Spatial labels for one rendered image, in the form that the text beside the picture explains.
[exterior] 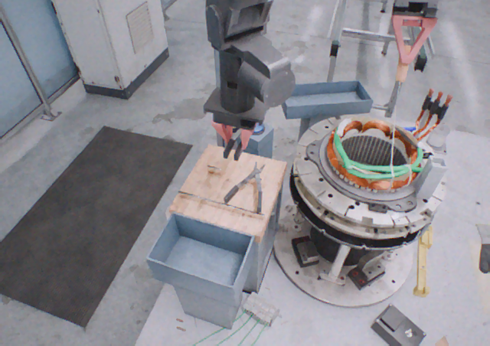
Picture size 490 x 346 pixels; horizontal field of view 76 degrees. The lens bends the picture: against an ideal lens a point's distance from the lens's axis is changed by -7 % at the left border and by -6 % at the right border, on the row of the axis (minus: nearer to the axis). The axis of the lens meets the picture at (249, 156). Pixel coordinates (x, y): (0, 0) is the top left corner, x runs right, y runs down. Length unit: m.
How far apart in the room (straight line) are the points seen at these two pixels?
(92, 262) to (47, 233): 0.37
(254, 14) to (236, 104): 0.14
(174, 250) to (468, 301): 0.73
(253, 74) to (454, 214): 0.87
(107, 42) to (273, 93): 2.34
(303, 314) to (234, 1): 0.70
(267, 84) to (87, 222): 1.79
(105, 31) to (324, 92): 1.96
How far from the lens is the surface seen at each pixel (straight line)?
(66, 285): 1.95
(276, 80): 0.44
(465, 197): 1.24
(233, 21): 0.45
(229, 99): 0.53
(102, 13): 2.66
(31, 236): 2.22
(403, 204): 0.68
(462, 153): 1.40
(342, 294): 0.88
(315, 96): 1.02
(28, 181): 2.56
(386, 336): 0.88
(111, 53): 2.76
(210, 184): 0.70
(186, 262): 0.70
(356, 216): 0.64
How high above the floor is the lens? 1.59
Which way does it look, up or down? 45 degrees down
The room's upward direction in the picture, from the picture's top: straight up
